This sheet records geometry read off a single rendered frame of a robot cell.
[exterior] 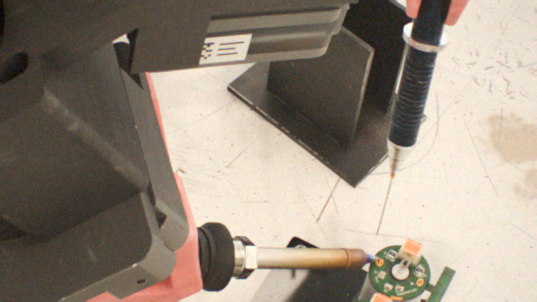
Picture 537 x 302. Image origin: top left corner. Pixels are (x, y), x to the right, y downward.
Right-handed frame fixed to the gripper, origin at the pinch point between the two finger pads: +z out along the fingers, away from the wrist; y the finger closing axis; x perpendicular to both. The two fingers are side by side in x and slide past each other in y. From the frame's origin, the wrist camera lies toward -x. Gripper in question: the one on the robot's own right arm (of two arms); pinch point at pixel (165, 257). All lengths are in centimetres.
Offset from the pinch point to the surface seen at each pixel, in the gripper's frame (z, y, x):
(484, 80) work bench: 18.5, 11.8, -12.8
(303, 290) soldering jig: 11.1, 1.9, -1.5
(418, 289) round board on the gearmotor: 8.0, -1.7, -6.6
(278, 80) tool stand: 11.8, 12.8, -3.6
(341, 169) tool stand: 13.6, 8.0, -4.6
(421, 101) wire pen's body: 1.6, 2.0, -10.0
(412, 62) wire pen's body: 0.2, 2.7, -10.3
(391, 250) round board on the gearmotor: 7.7, 0.2, -6.2
